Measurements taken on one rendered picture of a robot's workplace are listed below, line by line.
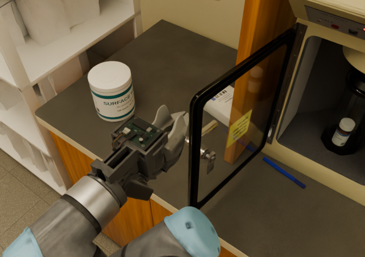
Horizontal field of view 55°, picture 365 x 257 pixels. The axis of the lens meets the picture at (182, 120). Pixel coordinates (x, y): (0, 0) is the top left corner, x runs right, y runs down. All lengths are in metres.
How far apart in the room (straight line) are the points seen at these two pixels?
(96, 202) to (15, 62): 0.91
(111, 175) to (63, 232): 0.09
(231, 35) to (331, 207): 0.77
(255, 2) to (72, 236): 0.50
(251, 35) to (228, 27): 0.72
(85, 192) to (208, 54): 0.99
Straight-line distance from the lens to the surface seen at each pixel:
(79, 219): 0.50
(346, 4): 0.62
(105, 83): 1.07
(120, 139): 0.53
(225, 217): 0.96
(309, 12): 0.69
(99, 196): 0.50
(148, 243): 0.46
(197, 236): 0.43
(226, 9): 1.42
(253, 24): 0.72
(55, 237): 0.49
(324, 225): 1.01
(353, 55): 0.83
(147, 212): 1.22
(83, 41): 1.56
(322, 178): 1.05
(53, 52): 1.53
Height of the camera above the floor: 1.79
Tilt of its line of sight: 48 degrees down
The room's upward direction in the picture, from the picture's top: straight up
